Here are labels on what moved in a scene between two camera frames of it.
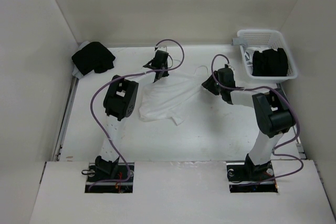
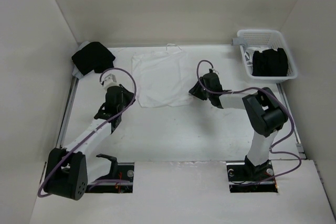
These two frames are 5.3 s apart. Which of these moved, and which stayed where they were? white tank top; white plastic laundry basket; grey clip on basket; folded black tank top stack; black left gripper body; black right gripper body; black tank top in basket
Moved: black right gripper body; black left gripper body; white tank top
Stayed: folded black tank top stack; white plastic laundry basket; grey clip on basket; black tank top in basket
